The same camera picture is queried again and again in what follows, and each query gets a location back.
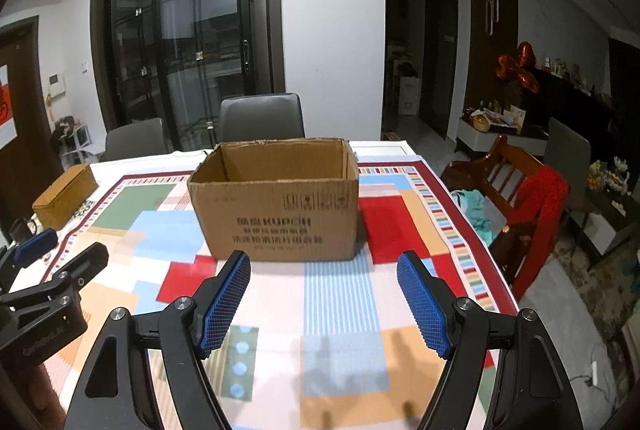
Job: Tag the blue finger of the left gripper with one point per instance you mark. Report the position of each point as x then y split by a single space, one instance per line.
37 246
79 271

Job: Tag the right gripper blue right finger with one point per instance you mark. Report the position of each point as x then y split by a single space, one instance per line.
429 301

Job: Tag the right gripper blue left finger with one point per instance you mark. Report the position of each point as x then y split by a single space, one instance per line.
217 300

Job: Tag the person left hand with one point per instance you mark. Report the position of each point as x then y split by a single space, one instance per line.
36 389

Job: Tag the woven tissue box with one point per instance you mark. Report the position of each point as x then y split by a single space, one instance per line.
56 205

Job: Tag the brown cardboard box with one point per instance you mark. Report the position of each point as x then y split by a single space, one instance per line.
279 200

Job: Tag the red wooden chair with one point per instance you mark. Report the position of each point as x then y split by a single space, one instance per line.
530 196

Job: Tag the grey dining chair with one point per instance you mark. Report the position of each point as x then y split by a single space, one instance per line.
261 117
139 139

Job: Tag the white low cabinet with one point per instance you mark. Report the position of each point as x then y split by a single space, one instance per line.
471 141

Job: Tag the red foil balloon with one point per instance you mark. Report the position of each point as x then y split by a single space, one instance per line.
519 69

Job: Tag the glass sliding door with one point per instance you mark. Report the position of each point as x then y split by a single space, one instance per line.
179 60

